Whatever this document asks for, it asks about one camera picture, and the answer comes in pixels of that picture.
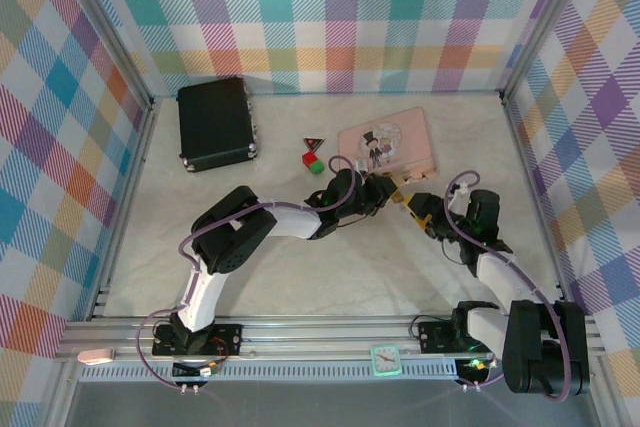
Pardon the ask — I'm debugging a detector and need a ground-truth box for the aluminium frame post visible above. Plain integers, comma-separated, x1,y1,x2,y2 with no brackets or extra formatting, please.
498,0,587,104
58,0,157,109

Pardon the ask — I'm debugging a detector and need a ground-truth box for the black connector board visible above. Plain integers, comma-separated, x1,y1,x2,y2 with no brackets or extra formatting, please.
455,357,492,383
171,360,222,381

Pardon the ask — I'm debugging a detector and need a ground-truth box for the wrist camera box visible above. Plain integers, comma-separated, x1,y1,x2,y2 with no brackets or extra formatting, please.
447,179,477,209
349,156,375,182

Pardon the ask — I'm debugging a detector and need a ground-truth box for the slotted grey cable duct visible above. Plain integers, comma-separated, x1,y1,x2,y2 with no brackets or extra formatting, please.
73,360,462,382

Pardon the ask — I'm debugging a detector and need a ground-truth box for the black hard case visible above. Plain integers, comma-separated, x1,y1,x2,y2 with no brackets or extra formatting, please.
176,76,263,171

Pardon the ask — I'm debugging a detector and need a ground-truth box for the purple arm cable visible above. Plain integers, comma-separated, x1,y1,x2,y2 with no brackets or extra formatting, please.
137,151,362,391
439,171,577,401

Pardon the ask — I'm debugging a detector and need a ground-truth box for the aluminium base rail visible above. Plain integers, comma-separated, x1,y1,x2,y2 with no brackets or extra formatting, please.
53,315,607,364

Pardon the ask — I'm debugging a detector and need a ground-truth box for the red green cube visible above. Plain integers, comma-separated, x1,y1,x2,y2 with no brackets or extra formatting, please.
299,152,325,176

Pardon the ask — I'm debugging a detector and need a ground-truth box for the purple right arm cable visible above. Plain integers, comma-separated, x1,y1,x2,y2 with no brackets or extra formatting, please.
439,171,577,401

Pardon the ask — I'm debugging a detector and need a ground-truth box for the small mint alarm clock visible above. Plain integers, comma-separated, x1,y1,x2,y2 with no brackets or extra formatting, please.
370,343,402,378

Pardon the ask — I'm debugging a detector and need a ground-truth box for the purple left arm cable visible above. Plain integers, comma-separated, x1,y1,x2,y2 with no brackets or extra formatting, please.
137,151,362,391

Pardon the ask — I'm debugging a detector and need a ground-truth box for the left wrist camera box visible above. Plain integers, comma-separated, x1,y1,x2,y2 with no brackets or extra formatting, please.
349,156,375,182

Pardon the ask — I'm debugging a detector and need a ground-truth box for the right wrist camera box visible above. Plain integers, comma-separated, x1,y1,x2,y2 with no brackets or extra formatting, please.
447,179,477,209

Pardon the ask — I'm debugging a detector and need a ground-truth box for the pink cartoon tin box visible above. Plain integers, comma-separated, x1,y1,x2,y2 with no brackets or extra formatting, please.
336,105,442,186

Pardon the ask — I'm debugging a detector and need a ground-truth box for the pink white eraser block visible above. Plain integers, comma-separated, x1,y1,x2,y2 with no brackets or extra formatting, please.
76,348,116,366

